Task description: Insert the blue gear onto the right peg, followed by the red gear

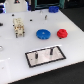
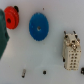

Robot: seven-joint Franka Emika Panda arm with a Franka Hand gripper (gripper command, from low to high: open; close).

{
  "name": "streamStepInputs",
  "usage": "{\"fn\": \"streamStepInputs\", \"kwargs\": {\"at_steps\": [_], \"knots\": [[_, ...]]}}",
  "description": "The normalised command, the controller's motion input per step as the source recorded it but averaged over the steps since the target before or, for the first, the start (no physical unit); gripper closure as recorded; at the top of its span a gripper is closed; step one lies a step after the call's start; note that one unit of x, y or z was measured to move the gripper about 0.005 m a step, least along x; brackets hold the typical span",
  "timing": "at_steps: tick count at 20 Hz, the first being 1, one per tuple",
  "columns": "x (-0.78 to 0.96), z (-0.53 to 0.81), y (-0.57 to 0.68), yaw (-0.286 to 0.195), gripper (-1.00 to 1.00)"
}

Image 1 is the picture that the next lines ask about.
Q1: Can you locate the black peg base plate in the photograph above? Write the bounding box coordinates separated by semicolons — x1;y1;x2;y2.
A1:
26;46;66;67

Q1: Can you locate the red gear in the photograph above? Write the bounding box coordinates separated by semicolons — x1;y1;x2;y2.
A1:
57;29;68;38

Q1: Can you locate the left metal peg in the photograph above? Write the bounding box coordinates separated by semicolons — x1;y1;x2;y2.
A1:
34;53;38;62

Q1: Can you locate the blue object at back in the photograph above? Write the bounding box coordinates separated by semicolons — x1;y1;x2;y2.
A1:
49;6;59;13

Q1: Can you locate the beige connector block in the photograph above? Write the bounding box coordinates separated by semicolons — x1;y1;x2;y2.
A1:
13;18;25;37

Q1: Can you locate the blue gear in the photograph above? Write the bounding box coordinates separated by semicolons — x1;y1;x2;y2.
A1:
36;29;51;39

